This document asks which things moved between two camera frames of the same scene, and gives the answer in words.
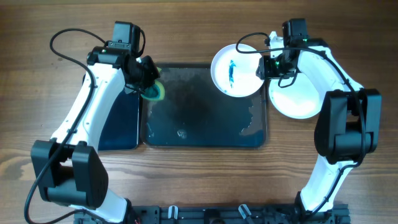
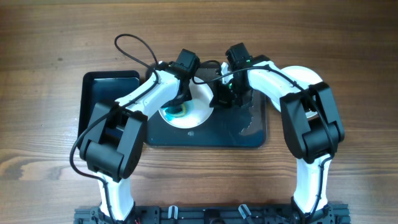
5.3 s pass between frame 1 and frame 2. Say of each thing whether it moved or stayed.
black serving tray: stayed
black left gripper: moved
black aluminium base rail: stayed
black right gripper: moved
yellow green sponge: moved
